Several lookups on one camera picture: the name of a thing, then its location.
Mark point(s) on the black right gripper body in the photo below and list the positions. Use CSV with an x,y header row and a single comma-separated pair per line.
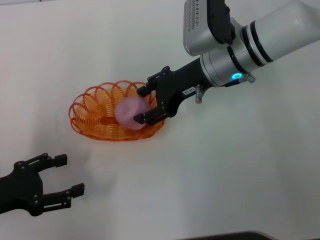
x,y
177,85

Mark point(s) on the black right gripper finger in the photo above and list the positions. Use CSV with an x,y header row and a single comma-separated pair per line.
x,y
140,118
143,91

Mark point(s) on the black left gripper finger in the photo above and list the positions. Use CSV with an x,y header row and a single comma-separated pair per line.
x,y
77,190
61,160

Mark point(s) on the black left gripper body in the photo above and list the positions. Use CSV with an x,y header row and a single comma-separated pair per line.
x,y
20,187

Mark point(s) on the pink peach with green stem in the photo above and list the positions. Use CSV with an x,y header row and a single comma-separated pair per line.
x,y
127,112

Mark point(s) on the orange woven plastic basket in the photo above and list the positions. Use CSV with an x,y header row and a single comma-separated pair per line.
x,y
92,117

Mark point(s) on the black robot torso part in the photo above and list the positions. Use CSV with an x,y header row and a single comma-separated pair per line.
x,y
237,237

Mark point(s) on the silver vented wrist camera housing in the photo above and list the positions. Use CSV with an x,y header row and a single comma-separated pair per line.
x,y
197,30

